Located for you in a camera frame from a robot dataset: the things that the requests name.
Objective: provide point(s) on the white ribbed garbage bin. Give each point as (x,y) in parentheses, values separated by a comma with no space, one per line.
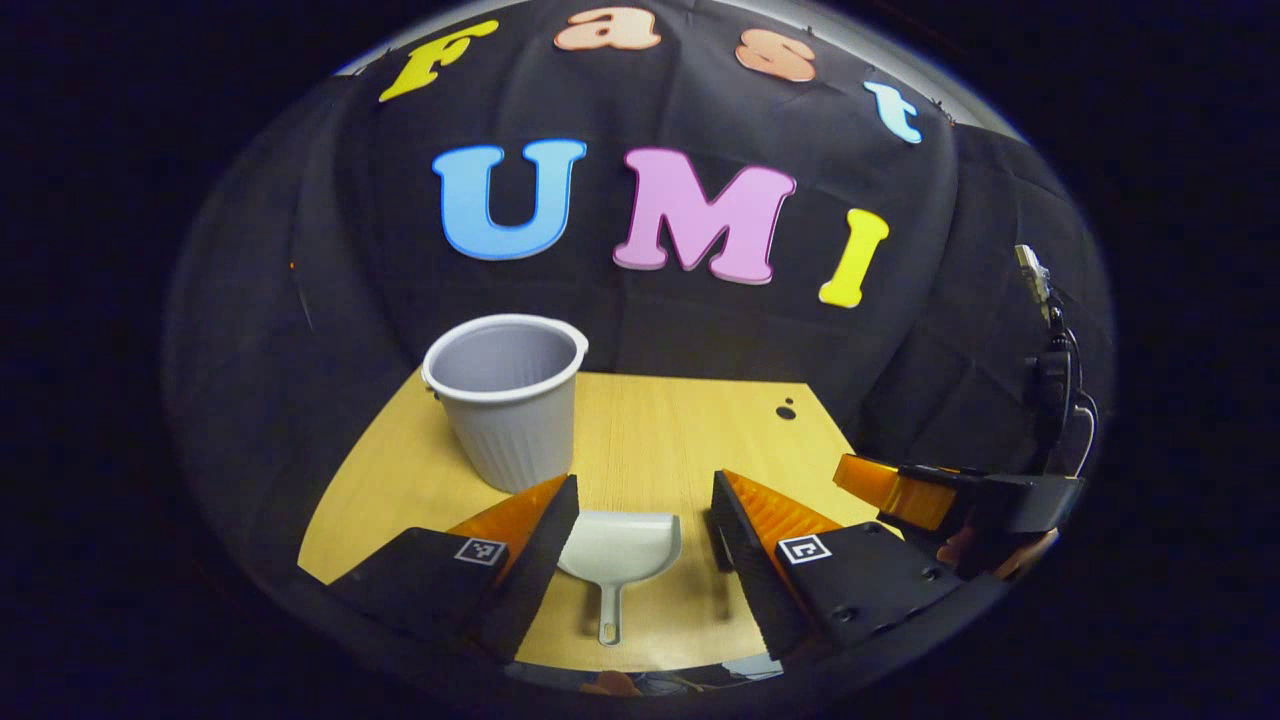
(510,420)

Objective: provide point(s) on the wooden desktop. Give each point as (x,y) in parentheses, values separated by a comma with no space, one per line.
(660,440)

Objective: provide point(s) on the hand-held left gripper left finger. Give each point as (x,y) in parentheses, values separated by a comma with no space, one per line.
(520,570)

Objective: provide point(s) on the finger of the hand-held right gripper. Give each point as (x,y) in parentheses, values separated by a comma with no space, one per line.
(890,490)

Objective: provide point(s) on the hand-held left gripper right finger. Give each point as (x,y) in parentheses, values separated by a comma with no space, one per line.
(750,570)

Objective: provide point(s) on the person's clothing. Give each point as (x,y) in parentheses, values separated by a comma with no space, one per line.
(700,677)

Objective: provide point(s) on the grey plastic dustpan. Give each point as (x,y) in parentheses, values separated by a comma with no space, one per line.
(620,550)

